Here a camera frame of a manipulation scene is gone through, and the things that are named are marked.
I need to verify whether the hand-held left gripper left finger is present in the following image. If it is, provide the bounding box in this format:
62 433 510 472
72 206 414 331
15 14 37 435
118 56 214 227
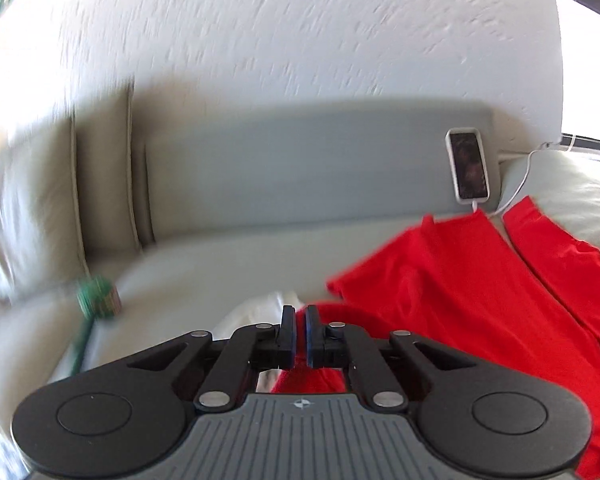
125 305 297 414

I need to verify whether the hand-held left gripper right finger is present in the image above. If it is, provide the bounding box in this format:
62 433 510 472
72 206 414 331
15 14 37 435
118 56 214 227
305 305 481 414

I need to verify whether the red sweater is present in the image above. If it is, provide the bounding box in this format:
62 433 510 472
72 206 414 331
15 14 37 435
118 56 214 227
270 196 600 480

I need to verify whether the beige garment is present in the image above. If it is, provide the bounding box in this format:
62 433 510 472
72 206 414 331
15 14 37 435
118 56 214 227
215 291 306 393

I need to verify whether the grey sofa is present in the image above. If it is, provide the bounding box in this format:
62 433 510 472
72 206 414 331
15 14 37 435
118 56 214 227
0 77 600 461

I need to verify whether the green plush massage hammer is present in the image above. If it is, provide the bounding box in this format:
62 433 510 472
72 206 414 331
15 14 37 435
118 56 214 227
70 275 121 376

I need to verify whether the large grey back cushion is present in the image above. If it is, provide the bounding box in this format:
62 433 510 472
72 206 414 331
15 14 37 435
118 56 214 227
0 125 86 306

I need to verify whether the window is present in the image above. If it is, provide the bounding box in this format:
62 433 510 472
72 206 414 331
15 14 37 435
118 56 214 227
555 0 600 161

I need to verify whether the white charging cable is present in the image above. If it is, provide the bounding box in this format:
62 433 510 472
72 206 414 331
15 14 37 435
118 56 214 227
472 132 581 216

